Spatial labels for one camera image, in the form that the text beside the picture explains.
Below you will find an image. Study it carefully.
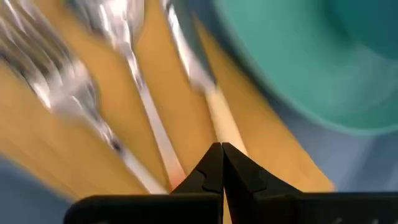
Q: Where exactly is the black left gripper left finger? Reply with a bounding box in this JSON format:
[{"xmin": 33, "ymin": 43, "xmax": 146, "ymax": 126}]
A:
[{"xmin": 170, "ymin": 142, "xmax": 224, "ymax": 195}]

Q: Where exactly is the yellow cloth napkin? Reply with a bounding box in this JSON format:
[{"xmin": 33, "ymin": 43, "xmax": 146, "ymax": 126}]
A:
[{"xmin": 0, "ymin": 0, "xmax": 336, "ymax": 200}]

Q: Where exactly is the blue plastic tray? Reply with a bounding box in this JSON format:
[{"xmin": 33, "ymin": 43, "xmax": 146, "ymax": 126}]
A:
[{"xmin": 0, "ymin": 0, "xmax": 398, "ymax": 224}]

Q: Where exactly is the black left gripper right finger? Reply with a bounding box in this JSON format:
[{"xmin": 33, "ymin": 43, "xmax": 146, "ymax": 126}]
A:
[{"xmin": 223, "ymin": 142, "xmax": 304, "ymax": 200}]

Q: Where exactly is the teal plastic plate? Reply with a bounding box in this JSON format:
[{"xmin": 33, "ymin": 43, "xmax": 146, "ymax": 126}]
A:
[{"xmin": 214, "ymin": 0, "xmax": 398, "ymax": 137}]

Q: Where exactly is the metal fork orange handle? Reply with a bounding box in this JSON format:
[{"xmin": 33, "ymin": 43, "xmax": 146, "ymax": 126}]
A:
[{"xmin": 0, "ymin": 0, "xmax": 169, "ymax": 195}]

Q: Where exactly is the metal spoon orange handle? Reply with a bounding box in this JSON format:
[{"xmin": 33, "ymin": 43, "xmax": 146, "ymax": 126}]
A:
[{"xmin": 71, "ymin": 0, "xmax": 188, "ymax": 188}]

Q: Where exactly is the metal knife cream handle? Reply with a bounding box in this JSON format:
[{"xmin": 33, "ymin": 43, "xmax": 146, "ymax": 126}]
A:
[{"xmin": 160, "ymin": 0, "xmax": 250, "ymax": 224}]

